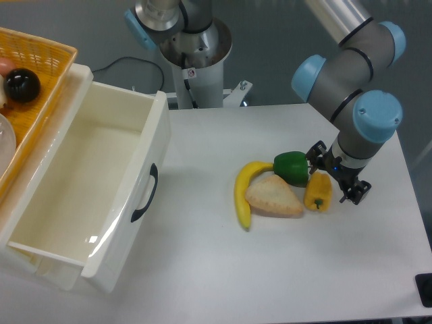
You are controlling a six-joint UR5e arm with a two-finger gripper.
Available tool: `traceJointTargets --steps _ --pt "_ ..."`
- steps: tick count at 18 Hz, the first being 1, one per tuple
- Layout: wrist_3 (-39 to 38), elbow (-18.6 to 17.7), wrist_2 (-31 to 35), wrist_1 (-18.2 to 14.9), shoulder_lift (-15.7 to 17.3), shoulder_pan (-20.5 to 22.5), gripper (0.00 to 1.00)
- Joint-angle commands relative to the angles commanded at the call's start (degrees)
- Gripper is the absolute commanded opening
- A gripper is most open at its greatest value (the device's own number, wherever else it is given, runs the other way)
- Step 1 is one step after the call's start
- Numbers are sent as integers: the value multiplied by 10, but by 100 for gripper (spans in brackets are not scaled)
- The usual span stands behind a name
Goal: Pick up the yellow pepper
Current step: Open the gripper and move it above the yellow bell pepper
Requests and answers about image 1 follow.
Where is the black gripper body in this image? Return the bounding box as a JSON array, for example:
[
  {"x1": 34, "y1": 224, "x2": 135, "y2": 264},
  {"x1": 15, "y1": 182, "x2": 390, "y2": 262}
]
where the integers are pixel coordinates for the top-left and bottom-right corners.
[{"x1": 321, "y1": 151, "x2": 360, "y2": 186}]

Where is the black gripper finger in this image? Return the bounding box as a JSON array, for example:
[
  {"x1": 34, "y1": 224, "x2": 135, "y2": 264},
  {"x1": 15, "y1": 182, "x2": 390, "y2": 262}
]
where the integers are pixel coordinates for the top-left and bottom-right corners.
[
  {"x1": 305, "y1": 140, "x2": 327, "y2": 174},
  {"x1": 340, "y1": 180, "x2": 372, "y2": 205}
]

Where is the yellow bell pepper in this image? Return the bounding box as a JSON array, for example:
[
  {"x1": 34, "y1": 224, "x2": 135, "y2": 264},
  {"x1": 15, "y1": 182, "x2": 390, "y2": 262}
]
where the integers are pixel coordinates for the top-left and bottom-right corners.
[{"x1": 303, "y1": 171, "x2": 333, "y2": 212}]

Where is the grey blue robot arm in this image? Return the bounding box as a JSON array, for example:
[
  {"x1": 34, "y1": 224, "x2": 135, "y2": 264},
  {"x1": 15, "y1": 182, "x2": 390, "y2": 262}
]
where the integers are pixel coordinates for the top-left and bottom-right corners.
[{"x1": 124, "y1": 1, "x2": 406, "y2": 204}]

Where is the green bell pepper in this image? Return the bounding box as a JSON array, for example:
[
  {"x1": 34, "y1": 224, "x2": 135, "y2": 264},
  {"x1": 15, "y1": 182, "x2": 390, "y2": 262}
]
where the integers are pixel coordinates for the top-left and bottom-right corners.
[{"x1": 273, "y1": 151, "x2": 308, "y2": 188}]

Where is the triangular pastry pie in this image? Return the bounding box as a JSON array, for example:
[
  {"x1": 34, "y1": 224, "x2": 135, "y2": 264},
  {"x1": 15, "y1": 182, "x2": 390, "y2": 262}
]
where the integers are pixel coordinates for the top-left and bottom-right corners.
[{"x1": 245, "y1": 175, "x2": 304, "y2": 217}]

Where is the yellow banana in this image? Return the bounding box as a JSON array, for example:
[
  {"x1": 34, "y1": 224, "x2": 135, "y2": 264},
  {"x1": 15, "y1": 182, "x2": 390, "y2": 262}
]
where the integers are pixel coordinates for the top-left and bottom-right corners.
[{"x1": 234, "y1": 161, "x2": 273, "y2": 231}]

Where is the black corner object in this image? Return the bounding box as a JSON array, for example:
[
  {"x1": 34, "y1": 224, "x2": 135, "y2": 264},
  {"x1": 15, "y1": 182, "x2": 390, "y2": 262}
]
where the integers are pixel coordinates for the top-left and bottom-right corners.
[{"x1": 415, "y1": 273, "x2": 432, "y2": 308}]

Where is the white plastic drawer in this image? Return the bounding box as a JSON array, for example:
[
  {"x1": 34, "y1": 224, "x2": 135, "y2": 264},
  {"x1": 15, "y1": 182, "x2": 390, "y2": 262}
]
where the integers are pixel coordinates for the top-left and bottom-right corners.
[{"x1": 12, "y1": 82, "x2": 170, "y2": 291}]

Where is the white drawer cabinet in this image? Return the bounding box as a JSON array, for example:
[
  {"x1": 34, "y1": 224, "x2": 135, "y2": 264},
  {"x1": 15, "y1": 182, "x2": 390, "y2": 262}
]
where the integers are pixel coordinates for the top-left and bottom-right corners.
[{"x1": 1, "y1": 64, "x2": 93, "y2": 290}]

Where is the orange wicker basket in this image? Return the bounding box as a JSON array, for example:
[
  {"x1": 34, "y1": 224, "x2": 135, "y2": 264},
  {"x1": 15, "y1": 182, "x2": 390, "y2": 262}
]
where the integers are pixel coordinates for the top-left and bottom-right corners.
[{"x1": 1, "y1": 28, "x2": 78, "y2": 196}]

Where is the black ball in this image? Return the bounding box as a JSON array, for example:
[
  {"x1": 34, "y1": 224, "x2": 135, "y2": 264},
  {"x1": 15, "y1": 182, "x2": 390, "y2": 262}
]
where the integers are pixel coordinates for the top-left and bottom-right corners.
[{"x1": 3, "y1": 68, "x2": 41, "y2": 103}]

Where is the pink round fruit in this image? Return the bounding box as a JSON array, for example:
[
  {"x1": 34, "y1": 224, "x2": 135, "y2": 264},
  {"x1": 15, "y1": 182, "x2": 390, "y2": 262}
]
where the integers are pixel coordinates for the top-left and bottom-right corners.
[{"x1": 0, "y1": 57, "x2": 16, "y2": 78}]

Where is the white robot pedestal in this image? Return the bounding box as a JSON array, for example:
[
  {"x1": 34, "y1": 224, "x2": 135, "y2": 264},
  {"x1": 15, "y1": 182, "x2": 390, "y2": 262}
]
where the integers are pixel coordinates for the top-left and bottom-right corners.
[{"x1": 159, "y1": 18, "x2": 252, "y2": 109}]

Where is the black drawer handle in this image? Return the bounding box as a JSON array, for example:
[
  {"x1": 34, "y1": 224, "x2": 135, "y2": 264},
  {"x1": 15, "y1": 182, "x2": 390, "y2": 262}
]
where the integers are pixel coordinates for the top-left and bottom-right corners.
[{"x1": 130, "y1": 163, "x2": 159, "y2": 223}]

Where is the black cable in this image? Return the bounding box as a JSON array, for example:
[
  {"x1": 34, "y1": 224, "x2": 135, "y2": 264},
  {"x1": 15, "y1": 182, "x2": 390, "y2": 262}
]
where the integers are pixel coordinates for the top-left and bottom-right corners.
[{"x1": 91, "y1": 56, "x2": 165, "y2": 92}]

